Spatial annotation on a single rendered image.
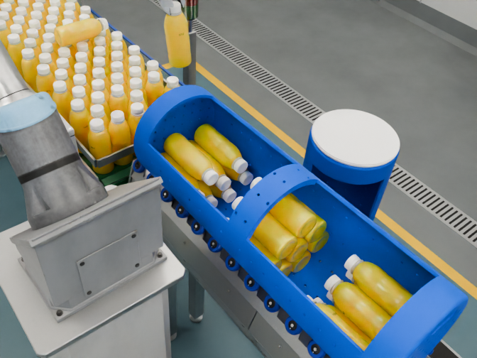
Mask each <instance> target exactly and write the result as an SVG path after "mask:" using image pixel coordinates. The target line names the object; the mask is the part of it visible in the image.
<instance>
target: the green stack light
mask: <svg viewBox="0 0 477 358"><path fill-rule="evenodd" d="M181 10H182V12H183V14H184V15H185V17H186V19H188V20H192V19H196V18H197V17H198V15H199V14H198V13H199V3H198V4H197V5H196V6H185V7H184V8H182V7H181Z"/></svg>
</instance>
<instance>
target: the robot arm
mask: <svg viewBox="0 0 477 358"><path fill-rule="evenodd" d="M158 3H159V4H160V5H161V7H162V8H163V10H164V11H165V12H166V13H167V14H168V15H169V16H170V15H171V13H170V7H173V6H174V3H173V0H158ZM0 144H1V146H2V148H3V150H4V152H5V154H6V156H7V158H8V160H9V162H10V164H11V166H12V168H13V170H14V172H15V174H16V176H17V178H18V180H19V182H20V184H21V186H22V188H23V192H24V197H25V203H26V213H27V218H28V222H29V224H30V226H31V228H32V230H37V229H41V228H44V227H47V226H49V225H51V224H54V223H56V222H59V221H60V220H63V219H65V218H67V217H70V216H72V215H74V214H77V213H78V212H81V211H82V210H85V209H87V208H88V207H91V206H92V205H95V204H97V203H98V202H100V201H102V200H103V199H105V198H106V197H108V196H109V195H108V193H107V191H106V189H105V187H104V186H103V185H102V183H101V182H100V181H99V180H98V179H97V178H96V177H95V176H94V175H93V174H92V173H91V171H90V170H89V169H88V168H87V167H86V166H85V165H84V164H83V162H82V160H81V158H80V156H79V154H78V152H77V150H76V148H75V145H74V144H73V142H72V139H71V138H70V135H69V134H68V132H67V129H66V127H65V125H64V123H63V121H62V119H61V117H60V114H59V112H58V110H57V108H56V103H55V102H54V101H53V100H52V98H51V96H50V95H49V94H48V93H47V92H39V93H36V92H32V91H31V90H29V88H28V86H27V84H26V83H25V81H24V79H23V78H22V76H21V74H20V72H19V71H18V69H17V67H16V66H15V64H14V62H13V60H12V59H11V56H10V55H9V53H8V51H7V50H6V48H5V47H4V44H3V43H2V42H1V39H0Z"/></svg>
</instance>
